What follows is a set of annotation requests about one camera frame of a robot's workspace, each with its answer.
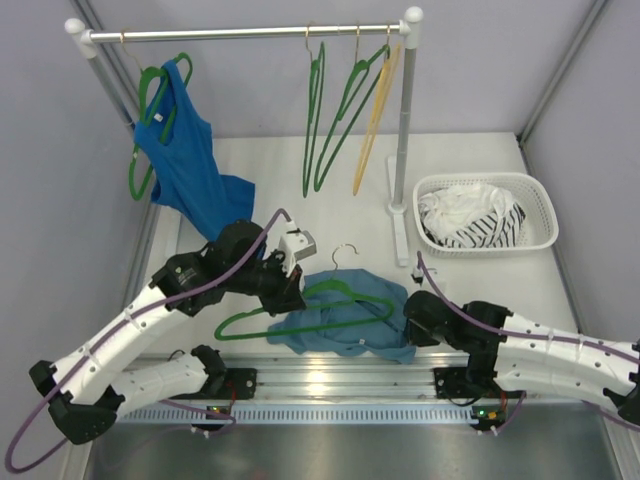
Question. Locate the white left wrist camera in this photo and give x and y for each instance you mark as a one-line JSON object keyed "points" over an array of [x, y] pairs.
{"points": [[297, 245]]}

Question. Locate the silver clothes rack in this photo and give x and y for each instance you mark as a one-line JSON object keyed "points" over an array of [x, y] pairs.
{"points": [[409, 28]]}

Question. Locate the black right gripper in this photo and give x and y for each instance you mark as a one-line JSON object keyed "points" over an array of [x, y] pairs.
{"points": [[416, 337]]}

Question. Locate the white plastic laundry basket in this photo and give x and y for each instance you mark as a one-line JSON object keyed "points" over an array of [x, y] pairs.
{"points": [[540, 229]]}

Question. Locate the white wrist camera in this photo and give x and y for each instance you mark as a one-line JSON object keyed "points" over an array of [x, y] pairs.
{"points": [[297, 245], [435, 281]]}

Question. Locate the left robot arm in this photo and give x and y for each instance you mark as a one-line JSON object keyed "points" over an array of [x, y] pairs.
{"points": [[90, 389]]}

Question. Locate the royal blue tank top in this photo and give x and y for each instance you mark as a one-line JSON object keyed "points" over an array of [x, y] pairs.
{"points": [[179, 145]]}

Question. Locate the striped garment in basket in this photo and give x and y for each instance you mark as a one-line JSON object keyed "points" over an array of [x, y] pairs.
{"points": [[489, 231]]}

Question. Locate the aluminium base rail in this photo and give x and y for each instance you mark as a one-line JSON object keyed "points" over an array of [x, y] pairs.
{"points": [[319, 390]]}

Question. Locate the yellow hanger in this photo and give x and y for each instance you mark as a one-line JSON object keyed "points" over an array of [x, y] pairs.
{"points": [[383, 88]]}

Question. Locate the light blue tank top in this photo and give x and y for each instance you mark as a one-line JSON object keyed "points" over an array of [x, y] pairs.
{"points": [[383, 339]]}

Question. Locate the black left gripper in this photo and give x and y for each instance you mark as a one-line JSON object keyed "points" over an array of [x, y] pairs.
{"points": [[286, 293]]}

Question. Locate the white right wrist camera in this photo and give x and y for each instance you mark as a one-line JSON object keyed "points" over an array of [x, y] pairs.
{"points": [[435, 281]]}

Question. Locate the green hanger with blue top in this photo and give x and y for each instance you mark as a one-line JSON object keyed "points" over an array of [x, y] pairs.
{"points": [[145, 100]]}

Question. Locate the white clothes in basket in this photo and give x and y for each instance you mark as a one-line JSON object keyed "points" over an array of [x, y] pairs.
{"points": [[461, 204]]}

